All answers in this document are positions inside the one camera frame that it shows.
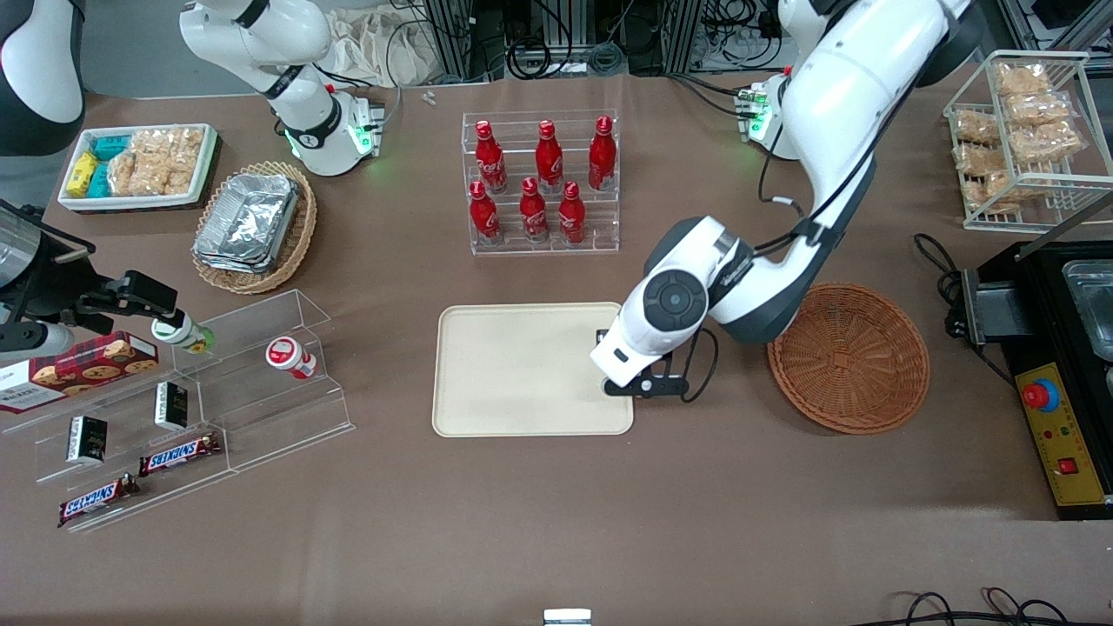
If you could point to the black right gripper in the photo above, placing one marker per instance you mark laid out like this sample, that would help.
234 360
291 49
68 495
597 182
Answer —
54 280

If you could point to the clear acrylic step shelf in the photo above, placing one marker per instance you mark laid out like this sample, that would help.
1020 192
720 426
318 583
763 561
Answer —
269 409

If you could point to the silver metal bracket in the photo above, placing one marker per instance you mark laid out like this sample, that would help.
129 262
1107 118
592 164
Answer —
567 617

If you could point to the clear rice cracker packet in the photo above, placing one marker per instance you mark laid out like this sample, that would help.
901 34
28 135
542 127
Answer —
139 174
174 148

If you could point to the beige cloth bag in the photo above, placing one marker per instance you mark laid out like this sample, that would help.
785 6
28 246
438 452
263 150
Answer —
383 48

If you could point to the teal snack packet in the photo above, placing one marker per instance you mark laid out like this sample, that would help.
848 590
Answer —
111 146
100 181

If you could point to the white rectangular snack tray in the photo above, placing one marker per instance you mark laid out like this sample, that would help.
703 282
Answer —
78 202

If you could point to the yellow emergency stop box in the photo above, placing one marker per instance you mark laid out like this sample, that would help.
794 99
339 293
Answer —
1065 443

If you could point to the brown wicker basket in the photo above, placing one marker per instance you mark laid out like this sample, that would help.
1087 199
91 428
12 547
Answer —
852 365

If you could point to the small black box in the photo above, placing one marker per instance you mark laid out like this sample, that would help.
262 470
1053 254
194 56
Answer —
87 439
171 406

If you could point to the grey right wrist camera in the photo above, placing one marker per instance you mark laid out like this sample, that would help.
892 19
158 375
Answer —
39 339

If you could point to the red cola bottle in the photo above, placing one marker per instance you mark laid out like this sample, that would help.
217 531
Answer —
602 156
483 217
491 161
549 161
571 217
533 213

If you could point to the aluminium frame rack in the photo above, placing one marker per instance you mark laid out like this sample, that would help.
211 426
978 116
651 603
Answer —
556 26

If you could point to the clear fried snack packet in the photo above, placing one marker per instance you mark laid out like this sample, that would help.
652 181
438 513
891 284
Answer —
976 128
1039 110
1048 143
1004 191
978 159
1022 80

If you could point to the green and white bottle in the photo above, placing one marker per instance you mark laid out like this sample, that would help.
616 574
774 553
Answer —
184 335

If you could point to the beige plastic tray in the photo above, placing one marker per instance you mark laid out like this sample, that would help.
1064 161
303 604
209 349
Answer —
522 369

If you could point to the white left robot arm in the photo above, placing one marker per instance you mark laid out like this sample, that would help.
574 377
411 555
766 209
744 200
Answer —
835 104

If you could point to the Snickers chocolate bar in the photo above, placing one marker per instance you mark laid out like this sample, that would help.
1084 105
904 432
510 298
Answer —
97 501
178 454

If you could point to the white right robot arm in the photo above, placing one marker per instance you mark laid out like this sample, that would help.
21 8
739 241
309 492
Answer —
304 130

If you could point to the red tartan cookie box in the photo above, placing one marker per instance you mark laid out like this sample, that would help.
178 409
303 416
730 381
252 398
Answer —
83 367

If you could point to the black countertop appliance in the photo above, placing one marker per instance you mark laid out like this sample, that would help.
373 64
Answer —
1039 304

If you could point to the clear acrylic bottle rack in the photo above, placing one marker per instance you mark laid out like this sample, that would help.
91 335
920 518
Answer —
539 248

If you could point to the red and white yogurt cup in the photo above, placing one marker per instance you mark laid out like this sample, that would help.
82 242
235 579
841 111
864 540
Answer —
289 356

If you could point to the stack of foil trays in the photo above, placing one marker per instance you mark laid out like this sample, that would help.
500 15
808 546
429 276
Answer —
248 222

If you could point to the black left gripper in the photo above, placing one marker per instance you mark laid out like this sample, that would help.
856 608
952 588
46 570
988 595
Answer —
601 336

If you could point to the light wicker basket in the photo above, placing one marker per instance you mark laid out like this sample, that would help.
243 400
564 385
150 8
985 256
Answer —
296 239

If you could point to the yellow snack packet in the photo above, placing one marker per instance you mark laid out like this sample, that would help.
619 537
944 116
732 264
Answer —
83 174

